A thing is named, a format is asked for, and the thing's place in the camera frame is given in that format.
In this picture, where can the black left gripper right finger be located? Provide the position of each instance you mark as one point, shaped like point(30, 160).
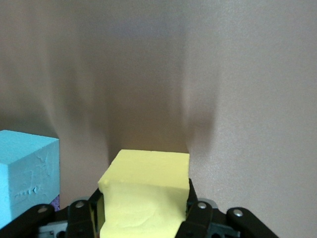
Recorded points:
point(200, 220)

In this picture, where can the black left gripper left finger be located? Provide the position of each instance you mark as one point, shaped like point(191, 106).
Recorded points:
point(79, 218)

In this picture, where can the purple foam cube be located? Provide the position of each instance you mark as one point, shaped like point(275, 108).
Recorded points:
point(56, 203)

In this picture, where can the yellow foam cube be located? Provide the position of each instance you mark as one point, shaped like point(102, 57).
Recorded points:
point(146, 188)

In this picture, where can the light blue foam cube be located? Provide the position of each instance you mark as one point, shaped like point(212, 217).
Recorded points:
point(24, 168)

